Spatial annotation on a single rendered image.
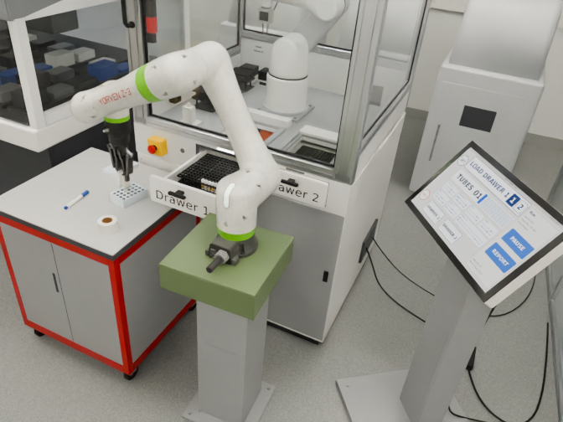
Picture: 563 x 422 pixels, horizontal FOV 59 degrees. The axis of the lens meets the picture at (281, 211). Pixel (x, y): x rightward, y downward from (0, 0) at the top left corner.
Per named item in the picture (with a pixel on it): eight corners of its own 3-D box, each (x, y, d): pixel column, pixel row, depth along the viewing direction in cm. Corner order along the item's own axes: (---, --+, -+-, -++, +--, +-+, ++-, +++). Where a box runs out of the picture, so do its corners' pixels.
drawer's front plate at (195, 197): (215, 222, 183) (215, 197, 177) (150, 200, 192) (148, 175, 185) (218, 220, 184) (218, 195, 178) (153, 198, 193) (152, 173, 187)
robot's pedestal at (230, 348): (247, 446, 198) (256, 310, 155) (181, 418, 206) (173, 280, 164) (276, 388, 221) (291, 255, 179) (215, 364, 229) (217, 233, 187)
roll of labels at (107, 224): (105, 222, 187) (103, 213, 185) (121, 225, 186) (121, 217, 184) (95, 232, 182) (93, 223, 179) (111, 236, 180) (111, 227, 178)
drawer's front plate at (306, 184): (323, 208, 196) (327, 184, 190) (258, 187, 205) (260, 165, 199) (325, 206, 198) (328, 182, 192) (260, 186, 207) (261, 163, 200)
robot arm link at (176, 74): (214, 82, 147) (198, 42, 143) (189, 94, 138) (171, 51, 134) (171, 97, 157) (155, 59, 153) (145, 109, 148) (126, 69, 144)
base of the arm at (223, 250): (226, 284, 149) (226, 269, 146) (184, 268, 154) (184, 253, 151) (266, 240, 169) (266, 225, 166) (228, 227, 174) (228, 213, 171)
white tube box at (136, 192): (123, 208, 195) (122, 200, 193) (110, 200, 199) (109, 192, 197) (148, 196, 204) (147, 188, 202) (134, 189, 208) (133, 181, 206)
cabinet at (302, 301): (322, 353, 240) (348, 218, 195) (148, 281, 271) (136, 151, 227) (376, 248, 313) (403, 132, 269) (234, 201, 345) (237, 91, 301)
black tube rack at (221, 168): (215, 202, 191) (215, 187, 187) (178, 188, 196) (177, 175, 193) (243, 177, 208) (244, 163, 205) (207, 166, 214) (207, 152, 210)
